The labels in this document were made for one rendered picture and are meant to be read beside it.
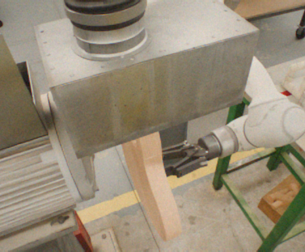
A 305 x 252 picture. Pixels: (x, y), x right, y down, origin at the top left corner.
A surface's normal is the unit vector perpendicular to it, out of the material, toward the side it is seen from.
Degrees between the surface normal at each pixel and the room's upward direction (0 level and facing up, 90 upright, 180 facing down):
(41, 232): 0
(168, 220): 63
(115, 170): 0
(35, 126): 90
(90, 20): 90
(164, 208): 49
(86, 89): 90
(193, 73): 90
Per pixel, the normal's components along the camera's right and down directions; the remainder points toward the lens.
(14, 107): 0.39, 0.67
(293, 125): 0.24, 0.01
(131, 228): -0.04, -0.67
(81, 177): 0.35, 0.40
